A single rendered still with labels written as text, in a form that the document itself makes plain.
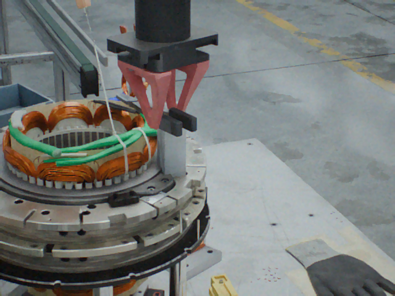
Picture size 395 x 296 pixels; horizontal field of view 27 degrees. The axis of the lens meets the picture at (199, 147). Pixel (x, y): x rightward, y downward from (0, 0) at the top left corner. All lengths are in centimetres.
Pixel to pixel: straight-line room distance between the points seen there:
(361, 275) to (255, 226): 25
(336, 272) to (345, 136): 252
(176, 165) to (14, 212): 20
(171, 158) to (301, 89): 344
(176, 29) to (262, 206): 83
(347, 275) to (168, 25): 69
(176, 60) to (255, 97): 345
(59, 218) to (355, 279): 61
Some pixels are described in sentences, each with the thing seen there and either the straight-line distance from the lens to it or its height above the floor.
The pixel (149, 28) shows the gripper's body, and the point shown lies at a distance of 84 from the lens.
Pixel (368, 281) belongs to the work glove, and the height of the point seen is 80.
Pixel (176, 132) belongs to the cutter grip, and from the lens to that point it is 86.
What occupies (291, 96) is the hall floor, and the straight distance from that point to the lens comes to 432.
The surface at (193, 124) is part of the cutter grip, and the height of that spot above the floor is 122.
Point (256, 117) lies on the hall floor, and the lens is 404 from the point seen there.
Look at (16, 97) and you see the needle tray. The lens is 144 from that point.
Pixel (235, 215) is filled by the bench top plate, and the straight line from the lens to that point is 158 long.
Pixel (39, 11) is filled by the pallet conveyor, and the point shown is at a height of 76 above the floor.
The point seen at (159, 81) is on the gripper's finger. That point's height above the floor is 127.
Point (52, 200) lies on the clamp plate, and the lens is 97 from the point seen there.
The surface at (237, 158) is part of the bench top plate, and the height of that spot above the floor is 78.
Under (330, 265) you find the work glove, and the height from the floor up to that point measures 80.
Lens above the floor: 156
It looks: 25 degrees down
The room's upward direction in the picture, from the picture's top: 1 degrees clockwise
